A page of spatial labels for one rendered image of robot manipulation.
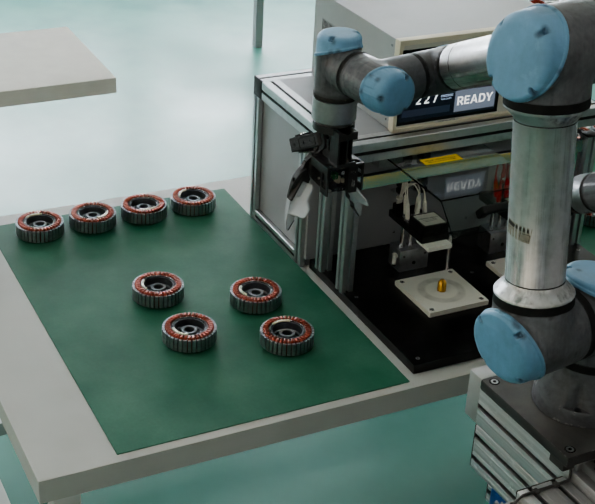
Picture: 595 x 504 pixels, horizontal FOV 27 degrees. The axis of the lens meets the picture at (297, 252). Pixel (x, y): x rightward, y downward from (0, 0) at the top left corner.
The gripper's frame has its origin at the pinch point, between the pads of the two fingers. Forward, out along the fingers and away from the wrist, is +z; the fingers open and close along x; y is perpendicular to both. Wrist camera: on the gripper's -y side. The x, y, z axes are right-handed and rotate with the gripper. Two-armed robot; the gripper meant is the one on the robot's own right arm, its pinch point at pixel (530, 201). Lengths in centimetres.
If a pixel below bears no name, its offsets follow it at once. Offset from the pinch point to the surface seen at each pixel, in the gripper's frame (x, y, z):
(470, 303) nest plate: 19.6, 6.2, 19.8
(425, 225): 1.3, 11.6, 23.7
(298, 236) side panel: -1, 31, 48
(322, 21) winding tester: -49, 17, 44
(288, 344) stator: 20, 50, 19
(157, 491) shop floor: 59, 58, 107
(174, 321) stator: 11, 68, 33
